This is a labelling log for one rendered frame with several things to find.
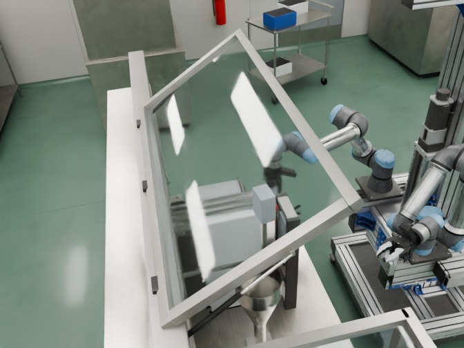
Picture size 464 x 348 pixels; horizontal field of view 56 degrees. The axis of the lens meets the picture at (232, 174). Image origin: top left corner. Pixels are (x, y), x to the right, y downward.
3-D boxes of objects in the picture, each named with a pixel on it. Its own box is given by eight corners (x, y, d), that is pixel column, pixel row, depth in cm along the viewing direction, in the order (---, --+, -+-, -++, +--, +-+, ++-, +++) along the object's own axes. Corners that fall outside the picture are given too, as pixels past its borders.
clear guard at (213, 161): (349, 201, 95) (348, 199, 94) (171, 315, 105) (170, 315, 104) (238, 36, 176) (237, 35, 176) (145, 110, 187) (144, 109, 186)
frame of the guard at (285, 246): (378, 221, 94) (365, 202, 90) (180, 344, 105) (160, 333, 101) (248, 39, 183) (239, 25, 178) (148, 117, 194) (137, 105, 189)
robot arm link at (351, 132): (376, 137, 229) (308, 170, 206) (360, 128, 236) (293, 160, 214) (380, 117, 222) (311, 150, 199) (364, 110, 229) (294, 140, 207)
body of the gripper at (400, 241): (403, 264, 174) (422, 249, 180) (404, 248, 170) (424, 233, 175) (387, 255, 180) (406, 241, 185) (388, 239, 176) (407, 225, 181)
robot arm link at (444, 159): (442, 131, 191) (380, 224, 199) (465, 142, 184) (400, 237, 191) (449, 139, 199) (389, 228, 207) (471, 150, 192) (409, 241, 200)
